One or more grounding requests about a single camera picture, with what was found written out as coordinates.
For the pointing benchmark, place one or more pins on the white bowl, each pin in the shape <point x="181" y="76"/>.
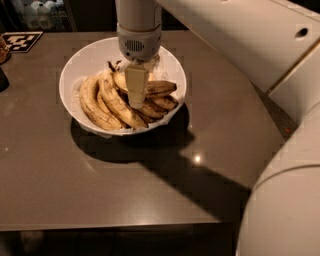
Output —
<point x="92" y="60"/>

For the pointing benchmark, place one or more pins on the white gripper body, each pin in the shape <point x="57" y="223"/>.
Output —
<point x="139" y="45"/>

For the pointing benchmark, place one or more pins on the plastic jugs in background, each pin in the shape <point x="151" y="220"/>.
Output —
<point x="47" y="15"/>

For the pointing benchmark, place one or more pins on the right small banana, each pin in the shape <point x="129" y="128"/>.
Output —
<point x="166" y="102"/>

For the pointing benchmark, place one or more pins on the lower middle banana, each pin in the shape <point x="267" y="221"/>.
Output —
<point x="152" y="110"/>

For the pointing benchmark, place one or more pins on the banana with blue sticker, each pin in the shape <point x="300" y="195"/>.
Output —
<point x="153" y="88"/>

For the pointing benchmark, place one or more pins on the long middle banana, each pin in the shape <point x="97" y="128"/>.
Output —
<point x="116" y="104"/>

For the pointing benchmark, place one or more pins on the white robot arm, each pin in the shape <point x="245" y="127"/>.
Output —
<point x="275" y="43"/>

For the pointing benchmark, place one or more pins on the brown object at left edge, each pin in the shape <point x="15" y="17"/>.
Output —
<point x="4" y="52"/>

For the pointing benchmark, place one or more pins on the black white fiducial marker card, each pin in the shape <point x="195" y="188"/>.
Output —
<point x="21" y="42"/>

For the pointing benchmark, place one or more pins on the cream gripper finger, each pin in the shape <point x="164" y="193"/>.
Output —
<point x="136" y="77"/>

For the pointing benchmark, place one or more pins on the thin inner left banana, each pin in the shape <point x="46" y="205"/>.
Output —
<point x="102" y="105"/>

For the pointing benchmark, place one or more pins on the outer left banana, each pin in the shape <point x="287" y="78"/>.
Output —
<point x="88" y="101"/>

